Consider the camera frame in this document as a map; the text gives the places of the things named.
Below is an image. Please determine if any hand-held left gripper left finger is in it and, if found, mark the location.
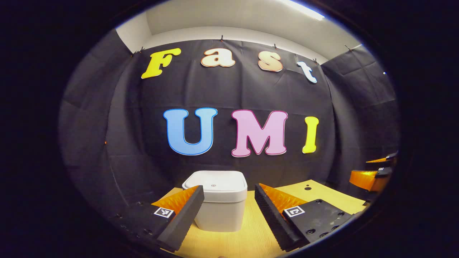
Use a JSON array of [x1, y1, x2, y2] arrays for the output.
[[109, 185, 205, 252]]

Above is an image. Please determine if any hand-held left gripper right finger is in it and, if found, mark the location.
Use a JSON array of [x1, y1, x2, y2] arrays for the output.
[[254, 183, 355, 251]]

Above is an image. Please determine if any white desktop garbage bin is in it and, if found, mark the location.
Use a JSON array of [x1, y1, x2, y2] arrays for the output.
[[182, 170, 248, 232]]

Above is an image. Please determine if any wooden desktop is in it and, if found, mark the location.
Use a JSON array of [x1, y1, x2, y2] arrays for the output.
[[160, 179, 367, 258]]

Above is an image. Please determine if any black backdrop cloth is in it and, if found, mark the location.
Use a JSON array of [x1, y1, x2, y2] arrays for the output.
[[58, 29, 400, 215]]

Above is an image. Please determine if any row of small cloth clips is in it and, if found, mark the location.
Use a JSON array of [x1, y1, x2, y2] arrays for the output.
[[131, 35, 354, 65]]

